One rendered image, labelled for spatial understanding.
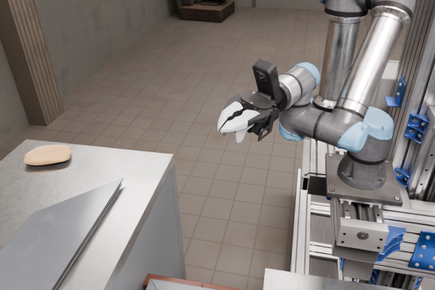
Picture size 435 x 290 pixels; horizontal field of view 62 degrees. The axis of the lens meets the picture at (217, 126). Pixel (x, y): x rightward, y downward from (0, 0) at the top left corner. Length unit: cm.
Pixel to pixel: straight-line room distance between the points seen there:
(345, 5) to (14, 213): 111
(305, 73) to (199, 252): 166
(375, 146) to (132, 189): 75
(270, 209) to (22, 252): 185
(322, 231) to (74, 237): 152
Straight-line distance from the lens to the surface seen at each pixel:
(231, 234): 245
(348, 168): 124
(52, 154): 139
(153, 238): 125
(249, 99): 76
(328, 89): 116
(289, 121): 94
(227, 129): 69
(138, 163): 131
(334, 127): 90
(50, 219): 115
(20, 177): 139
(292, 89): 84
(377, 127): 115
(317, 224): 228
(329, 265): 210
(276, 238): 245
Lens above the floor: 181
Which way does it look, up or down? 31 degrees down
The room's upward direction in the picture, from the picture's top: 1 degrees counter-clockwise
